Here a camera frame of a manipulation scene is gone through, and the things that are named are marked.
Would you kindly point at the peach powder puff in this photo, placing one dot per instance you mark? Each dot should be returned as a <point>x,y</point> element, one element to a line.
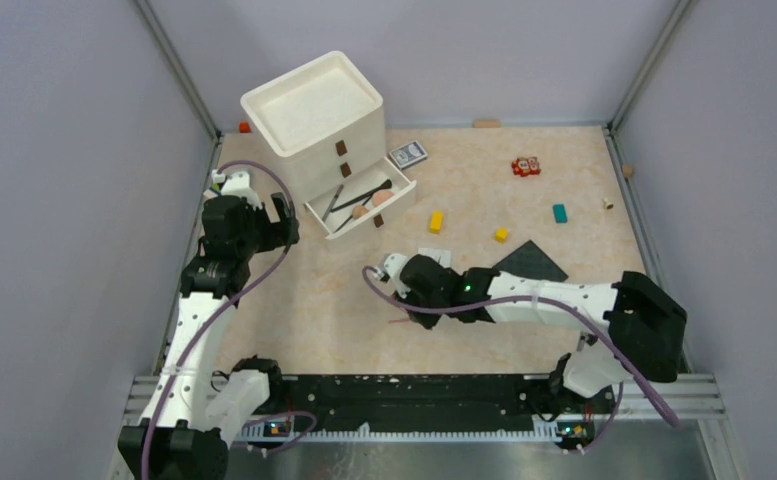
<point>380,197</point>

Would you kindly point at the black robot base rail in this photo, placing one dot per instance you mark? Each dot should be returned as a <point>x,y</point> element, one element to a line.
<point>462,403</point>

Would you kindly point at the blue playing card deck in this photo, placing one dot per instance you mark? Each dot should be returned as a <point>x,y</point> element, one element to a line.
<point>408,155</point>

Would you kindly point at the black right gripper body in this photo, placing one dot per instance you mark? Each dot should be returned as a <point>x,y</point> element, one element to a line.
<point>413,296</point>

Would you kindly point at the white plastic drawer organizer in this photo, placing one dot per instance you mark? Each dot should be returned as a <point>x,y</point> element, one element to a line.
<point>320,125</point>

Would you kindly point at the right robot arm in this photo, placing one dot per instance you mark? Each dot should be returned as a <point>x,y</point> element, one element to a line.
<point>638,326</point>

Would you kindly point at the white false eyelash card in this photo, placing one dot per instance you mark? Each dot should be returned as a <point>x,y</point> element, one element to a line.
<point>441,256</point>

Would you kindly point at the black makeup brush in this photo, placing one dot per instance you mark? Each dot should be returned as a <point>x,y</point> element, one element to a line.
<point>386,185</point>

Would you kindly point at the small yellow cube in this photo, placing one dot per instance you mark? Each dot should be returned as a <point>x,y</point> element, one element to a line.
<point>501,235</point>

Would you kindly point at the wooden block at wall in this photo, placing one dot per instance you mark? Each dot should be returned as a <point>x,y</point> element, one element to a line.
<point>486,123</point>

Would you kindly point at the beige makeup sponge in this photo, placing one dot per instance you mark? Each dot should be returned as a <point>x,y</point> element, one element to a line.
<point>359,211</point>

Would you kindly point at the dark green building baseplate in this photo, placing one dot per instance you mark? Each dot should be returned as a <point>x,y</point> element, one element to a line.
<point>531,262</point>

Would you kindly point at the yellow rectangular toy block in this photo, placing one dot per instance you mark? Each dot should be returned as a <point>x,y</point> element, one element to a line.
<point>436,222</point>

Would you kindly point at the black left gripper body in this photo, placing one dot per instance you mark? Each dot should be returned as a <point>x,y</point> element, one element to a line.
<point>262,234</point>

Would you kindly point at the silver eyeliner pencil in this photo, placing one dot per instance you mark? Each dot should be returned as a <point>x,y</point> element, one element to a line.
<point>332,203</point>

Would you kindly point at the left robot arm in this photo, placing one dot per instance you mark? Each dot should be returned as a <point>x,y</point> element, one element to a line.
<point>183,433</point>

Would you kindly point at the teal toy block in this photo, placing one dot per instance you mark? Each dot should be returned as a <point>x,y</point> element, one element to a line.
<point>560,213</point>

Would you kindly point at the thin black pencil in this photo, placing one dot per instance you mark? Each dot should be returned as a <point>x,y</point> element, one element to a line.
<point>344,224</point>

